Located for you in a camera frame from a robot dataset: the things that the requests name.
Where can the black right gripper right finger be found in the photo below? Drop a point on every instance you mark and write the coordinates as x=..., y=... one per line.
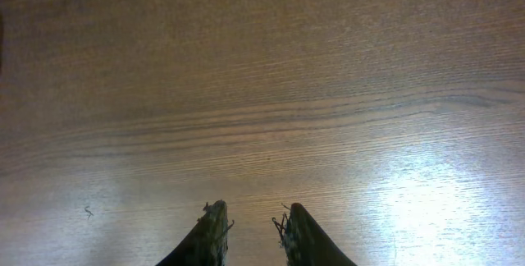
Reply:
x=305, y=242

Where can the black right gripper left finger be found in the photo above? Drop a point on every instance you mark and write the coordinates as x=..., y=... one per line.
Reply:
x=206, y=243

